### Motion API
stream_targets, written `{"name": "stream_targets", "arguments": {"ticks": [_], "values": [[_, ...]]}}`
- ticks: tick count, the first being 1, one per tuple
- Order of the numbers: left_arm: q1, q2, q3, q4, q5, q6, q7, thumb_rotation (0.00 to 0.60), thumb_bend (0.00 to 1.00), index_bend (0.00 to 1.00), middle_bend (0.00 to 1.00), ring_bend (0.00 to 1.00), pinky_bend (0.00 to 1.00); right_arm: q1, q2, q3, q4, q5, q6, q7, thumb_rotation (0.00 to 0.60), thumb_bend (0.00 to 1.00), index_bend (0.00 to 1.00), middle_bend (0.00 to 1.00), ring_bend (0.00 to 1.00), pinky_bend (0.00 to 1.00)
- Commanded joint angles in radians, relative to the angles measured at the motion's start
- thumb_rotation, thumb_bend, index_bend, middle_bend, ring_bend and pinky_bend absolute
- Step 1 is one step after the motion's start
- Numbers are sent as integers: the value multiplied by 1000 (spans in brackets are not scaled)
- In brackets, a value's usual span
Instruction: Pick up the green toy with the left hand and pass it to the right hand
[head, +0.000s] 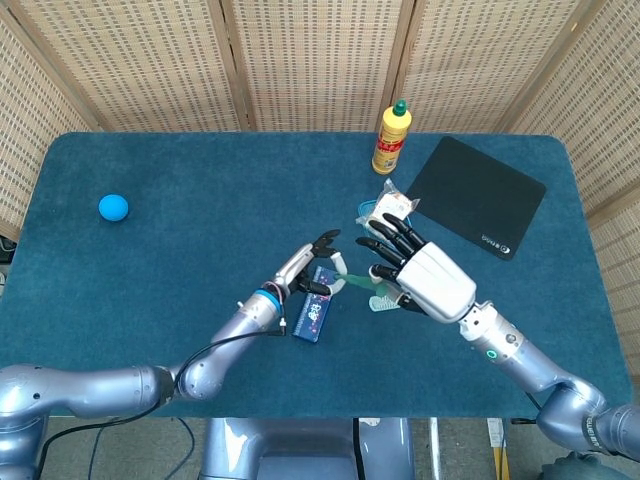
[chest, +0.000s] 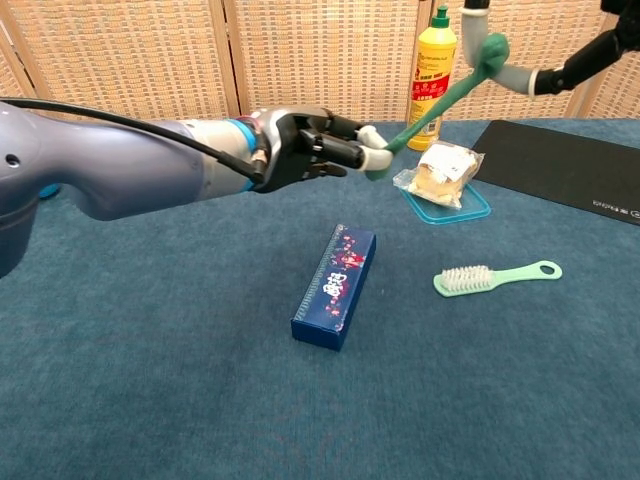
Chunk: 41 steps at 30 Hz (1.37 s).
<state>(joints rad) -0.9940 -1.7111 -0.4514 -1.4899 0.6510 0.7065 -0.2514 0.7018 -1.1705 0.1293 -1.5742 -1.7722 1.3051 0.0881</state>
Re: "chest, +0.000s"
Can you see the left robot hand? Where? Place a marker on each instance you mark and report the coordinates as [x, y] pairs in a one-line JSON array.
[[300, 145]]

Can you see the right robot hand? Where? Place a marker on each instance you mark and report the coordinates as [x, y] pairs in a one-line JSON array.
[[575, 67]]

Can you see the green cylindrical plastic object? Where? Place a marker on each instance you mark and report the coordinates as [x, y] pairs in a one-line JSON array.
[[430, 112]]

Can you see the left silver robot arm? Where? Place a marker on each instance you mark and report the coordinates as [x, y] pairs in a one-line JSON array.
[[125, 165]]

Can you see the woven folding screen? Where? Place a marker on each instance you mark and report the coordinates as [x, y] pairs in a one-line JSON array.
[[320, 60]]

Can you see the black mouse pad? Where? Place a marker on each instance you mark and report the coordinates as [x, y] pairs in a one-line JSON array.
[[560, 165]]

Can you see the yellow bottle green cap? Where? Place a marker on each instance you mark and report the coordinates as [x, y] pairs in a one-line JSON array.
[[436, 55]]

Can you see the snack in clear bag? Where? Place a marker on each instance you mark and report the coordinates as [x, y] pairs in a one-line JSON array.
[[442, 175]]

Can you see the dark blue printed box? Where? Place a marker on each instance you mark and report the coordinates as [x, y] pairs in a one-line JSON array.
[[332, 290]]

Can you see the blue transparent container lid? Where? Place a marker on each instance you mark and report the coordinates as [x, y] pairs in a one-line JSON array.
[[445, 216]]

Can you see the mint green brush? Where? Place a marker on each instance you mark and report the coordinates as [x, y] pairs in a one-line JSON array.
[[510, 276]]

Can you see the blue ball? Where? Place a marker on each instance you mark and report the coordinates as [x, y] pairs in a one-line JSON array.
[[50, 190]]

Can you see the blue table cloth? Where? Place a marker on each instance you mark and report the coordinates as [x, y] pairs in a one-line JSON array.
[[200, 390]]

